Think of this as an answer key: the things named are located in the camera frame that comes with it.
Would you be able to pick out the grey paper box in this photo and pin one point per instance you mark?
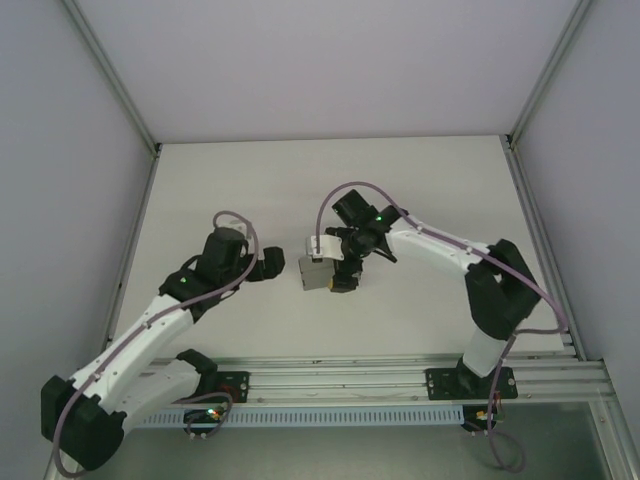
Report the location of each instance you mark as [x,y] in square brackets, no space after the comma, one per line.
[315,275]

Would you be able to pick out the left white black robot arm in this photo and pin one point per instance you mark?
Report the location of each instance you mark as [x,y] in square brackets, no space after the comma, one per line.
[140,335]

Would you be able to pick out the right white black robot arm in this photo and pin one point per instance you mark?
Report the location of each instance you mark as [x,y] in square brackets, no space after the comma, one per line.
[435,245]

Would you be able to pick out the small electronics board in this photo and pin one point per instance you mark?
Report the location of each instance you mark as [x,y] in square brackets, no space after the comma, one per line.
[482,415]
[210,414]

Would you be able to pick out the grey metal panel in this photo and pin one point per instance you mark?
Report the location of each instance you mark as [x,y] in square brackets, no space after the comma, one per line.
[325,455]

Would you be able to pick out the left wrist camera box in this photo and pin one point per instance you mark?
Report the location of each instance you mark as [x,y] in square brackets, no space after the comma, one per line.
[235,226]

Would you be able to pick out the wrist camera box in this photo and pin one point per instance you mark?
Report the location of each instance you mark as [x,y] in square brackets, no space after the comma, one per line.
[235,226]
[327,246]

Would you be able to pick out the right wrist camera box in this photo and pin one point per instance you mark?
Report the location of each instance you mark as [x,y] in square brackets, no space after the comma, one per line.
[327,246]

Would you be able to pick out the aluminium side rail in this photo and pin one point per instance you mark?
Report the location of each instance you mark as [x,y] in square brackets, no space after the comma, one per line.
[131,252]
[530,215]

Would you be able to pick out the long aluminium mounting rail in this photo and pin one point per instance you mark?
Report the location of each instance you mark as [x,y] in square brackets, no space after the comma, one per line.
[340,380]

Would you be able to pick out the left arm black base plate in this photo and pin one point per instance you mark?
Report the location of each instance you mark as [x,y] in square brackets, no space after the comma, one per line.
[240,385]

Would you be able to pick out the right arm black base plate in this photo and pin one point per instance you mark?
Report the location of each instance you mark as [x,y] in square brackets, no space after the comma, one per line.
[437,382]

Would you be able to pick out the aluminium frame post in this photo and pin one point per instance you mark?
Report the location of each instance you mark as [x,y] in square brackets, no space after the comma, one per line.
[548,70]
[114,75]

